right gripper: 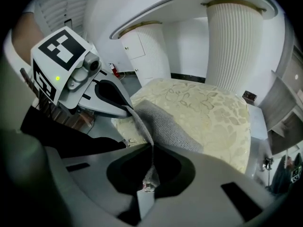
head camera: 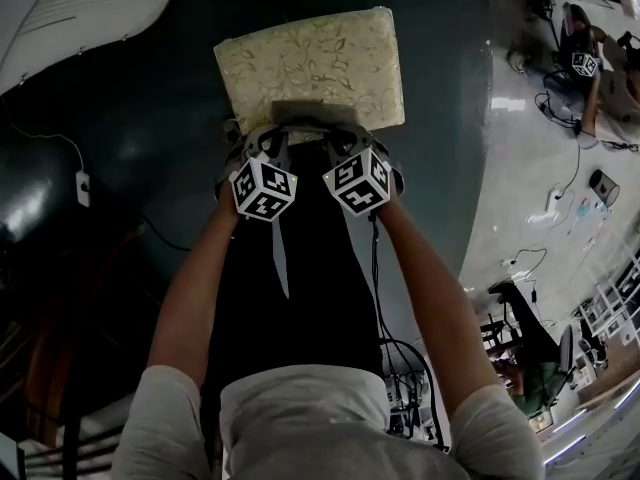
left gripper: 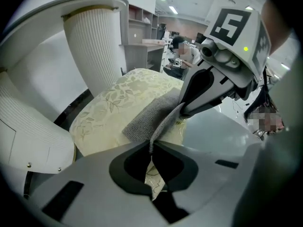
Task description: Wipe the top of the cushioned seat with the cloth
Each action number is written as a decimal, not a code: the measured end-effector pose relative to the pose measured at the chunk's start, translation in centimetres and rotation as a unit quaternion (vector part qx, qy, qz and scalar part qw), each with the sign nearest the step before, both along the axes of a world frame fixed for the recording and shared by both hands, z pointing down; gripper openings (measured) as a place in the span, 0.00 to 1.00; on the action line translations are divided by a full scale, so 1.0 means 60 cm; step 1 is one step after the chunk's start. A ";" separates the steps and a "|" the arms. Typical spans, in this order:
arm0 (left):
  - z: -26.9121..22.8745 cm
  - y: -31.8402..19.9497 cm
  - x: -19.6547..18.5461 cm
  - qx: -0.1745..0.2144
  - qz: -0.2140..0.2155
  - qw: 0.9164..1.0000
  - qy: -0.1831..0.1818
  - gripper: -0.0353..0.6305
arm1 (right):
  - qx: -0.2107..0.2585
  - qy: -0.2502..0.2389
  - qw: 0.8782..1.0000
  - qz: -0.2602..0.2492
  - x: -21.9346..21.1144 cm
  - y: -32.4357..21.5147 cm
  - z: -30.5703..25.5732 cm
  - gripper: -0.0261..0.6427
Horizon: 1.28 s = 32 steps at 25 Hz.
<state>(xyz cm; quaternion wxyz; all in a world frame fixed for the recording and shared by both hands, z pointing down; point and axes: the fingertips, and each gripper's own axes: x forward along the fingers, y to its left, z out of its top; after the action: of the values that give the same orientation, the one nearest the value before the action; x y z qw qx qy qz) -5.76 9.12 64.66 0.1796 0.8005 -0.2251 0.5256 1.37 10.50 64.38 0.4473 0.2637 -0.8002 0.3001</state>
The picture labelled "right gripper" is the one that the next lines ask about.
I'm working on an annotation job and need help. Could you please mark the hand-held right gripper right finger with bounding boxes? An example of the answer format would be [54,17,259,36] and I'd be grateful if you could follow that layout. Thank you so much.
[141,143,291,227]

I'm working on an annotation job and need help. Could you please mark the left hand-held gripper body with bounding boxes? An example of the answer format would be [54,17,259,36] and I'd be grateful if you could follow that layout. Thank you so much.
[30,26,103,115]

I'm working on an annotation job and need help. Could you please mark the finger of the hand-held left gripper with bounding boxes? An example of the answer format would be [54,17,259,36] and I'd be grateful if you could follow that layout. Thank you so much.
[93,73,134,109]
[79,95,134,119]

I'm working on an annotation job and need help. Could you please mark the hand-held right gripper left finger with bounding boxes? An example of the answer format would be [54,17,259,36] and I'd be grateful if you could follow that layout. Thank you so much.
[44,142,155,227]

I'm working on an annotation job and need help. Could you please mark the gray wiping cloth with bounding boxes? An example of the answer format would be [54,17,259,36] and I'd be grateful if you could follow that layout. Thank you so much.
[127,100,205,193]

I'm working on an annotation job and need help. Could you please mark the cream upholstered footstool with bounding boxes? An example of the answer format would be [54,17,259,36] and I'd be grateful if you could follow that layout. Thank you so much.
[111,78,252,175]

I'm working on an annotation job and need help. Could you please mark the person's left forearm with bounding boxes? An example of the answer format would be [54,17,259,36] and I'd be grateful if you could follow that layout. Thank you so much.
[11,12,46,66]

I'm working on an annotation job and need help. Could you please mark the red fire extinguisher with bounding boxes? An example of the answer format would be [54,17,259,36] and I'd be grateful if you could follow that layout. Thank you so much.
[108,62,120,78]

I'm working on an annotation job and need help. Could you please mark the person's black trousers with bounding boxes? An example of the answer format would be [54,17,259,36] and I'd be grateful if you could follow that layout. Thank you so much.
[20,105,126,156]

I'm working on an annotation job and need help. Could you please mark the white flat box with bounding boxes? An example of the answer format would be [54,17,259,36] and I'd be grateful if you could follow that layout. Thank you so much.
[246,104,269,143]

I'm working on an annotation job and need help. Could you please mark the small dark brown box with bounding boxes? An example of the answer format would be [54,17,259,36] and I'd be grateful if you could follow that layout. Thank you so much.
[242,91,257,102]

